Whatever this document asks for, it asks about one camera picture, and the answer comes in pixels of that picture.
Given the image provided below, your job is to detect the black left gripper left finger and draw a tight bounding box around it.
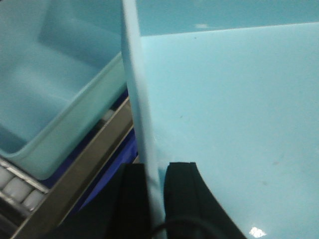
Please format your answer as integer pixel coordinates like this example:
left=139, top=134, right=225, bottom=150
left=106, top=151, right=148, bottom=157
left=57, top=163, right=151, bottom=239

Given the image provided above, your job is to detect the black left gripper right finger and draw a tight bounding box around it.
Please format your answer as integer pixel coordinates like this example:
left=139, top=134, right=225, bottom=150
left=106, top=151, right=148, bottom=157
left=164, top=162, right=245, bottom=239

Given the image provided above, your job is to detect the light blue plastic bin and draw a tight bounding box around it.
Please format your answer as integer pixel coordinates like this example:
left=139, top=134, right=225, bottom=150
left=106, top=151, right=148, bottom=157
left=121, top=0, right=319, bottom=239
left=0, top=0, right=126, bottom=180

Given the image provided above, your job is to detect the dark blue bin below shelf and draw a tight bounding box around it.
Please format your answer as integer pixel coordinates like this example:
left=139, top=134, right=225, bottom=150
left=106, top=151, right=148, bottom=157
left=59, top=89, right=139, bottom=212

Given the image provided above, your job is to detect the white roller conveyor track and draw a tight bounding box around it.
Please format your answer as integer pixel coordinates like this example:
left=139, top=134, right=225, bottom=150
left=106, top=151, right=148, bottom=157
left=0, top=158, right=49, bottom=212

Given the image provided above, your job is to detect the stainless steel shelf front rail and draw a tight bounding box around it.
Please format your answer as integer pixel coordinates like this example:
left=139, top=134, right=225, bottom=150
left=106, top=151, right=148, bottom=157
left=12, top=98, right=133, bottom=239

